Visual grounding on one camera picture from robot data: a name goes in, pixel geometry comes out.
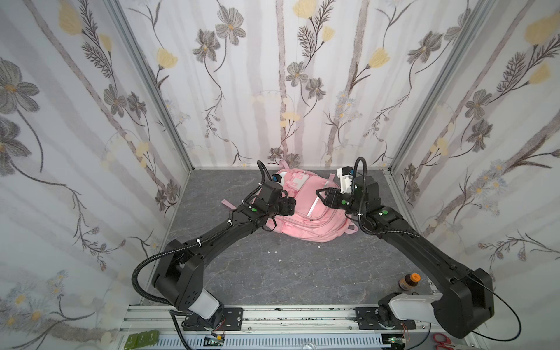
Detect pink backpack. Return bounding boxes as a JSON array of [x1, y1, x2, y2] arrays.
[[223, 161, 358, 243]]

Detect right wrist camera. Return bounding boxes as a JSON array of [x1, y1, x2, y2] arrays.
[[336, 166, 354, 194]]

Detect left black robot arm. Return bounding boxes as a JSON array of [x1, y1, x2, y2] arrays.
[[131, 161, 296, 349]]

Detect white cable duct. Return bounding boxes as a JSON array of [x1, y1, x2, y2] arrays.
[[148, 334, 386, 350]]

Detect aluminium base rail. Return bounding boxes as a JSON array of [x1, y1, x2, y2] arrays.
[[113, 304, 487, 350]]

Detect red scissors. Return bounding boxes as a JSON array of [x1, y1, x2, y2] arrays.
[[433, 333, 452, 350]]

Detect brown bottle orange cap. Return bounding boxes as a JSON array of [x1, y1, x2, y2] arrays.
[[398, 273, 422, 291]]

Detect green circuit board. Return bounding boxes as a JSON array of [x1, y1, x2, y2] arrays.
[[123, 330, 160, 350]]

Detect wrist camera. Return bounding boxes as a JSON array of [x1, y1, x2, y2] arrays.
[[271, 174, 283, 184], [336, 166, 354, 194]]

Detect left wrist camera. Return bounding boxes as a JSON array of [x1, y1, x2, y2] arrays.
[[271, 174, 283, 184]]

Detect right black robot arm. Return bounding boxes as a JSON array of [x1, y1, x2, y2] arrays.
[[316, 157, 502, 338]]

